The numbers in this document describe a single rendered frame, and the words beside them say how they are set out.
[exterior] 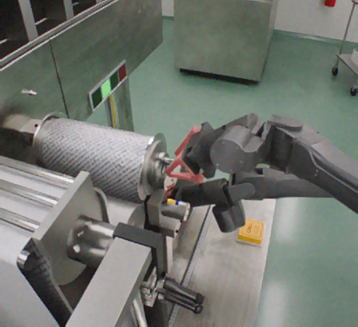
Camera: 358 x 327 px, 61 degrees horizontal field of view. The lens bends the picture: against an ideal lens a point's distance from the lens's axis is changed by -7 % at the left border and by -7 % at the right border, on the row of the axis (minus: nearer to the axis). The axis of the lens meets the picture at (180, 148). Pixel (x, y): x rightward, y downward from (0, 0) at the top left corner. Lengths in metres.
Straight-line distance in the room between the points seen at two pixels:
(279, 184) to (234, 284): 0.33
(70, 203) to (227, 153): 0.24
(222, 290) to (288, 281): 1.14
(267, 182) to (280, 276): 1.35
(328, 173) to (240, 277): 0.53
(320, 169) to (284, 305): 1.51
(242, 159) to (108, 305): 0.28
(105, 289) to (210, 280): 0.63
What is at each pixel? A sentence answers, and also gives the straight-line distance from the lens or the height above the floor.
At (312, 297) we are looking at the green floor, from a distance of 2.01.
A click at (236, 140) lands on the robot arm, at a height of 1.42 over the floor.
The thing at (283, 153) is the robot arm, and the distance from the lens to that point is 0.54.
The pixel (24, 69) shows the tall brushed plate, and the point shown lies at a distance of 0.80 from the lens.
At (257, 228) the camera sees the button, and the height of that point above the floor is 0.92.
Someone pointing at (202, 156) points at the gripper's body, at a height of 1.33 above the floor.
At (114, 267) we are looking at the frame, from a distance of 0.33.
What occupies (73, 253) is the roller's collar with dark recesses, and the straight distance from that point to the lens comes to 0.46.
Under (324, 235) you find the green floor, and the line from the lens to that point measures 2.27.
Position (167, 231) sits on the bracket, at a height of 1.13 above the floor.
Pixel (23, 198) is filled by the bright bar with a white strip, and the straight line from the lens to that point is 0.40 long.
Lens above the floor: 1.72
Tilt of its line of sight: 40 degrees down
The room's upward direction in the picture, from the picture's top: straight up
